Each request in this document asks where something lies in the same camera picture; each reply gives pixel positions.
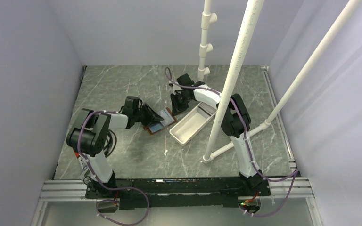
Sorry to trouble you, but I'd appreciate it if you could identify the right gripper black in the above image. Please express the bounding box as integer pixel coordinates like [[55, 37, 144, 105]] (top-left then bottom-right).
[[170, 92, 192, 117]]

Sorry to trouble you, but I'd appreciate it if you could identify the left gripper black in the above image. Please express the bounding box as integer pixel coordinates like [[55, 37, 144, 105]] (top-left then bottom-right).
[[133, 104, 163, 128]]

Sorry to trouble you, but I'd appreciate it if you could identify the brown leather card holder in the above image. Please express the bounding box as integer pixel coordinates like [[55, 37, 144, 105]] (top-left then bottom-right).
[[143, 107, 178, 135]]

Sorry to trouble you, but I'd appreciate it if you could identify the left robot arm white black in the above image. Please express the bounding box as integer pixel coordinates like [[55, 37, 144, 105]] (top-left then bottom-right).
[[66, 96, 163, 198]]

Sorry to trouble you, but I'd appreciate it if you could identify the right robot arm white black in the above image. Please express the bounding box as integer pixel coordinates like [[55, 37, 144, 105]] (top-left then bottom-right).
[[171, 73, 271, 196]]

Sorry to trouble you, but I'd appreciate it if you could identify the white rectangular plastic tray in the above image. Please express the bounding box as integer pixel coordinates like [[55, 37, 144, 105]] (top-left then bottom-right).
[[169, 102, 216, 146]]

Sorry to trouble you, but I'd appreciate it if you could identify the coiled black cable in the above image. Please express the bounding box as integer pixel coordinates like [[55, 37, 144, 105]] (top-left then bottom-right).
[[104, 129, 117, 158]]

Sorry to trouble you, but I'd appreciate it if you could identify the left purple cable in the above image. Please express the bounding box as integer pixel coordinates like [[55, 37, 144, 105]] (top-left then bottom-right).
[[76, 110, 150, 226]]

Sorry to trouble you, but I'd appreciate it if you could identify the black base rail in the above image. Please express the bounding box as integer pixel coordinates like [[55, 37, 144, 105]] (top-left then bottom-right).
[[85, 176, 260, 210]]

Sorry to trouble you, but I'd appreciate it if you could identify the red handled pliers tool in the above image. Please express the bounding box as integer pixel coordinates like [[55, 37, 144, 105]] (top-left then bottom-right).
[[74, 151, 90, 180]]

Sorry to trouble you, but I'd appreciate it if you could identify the white PVC pipe frame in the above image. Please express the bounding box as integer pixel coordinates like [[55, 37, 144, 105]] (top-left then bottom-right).
[[202, 0, 360, 163]]

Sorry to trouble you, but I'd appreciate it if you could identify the aluminium frame rail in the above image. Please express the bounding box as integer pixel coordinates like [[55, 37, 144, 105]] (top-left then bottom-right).
[[32, 74, 322, 226]]

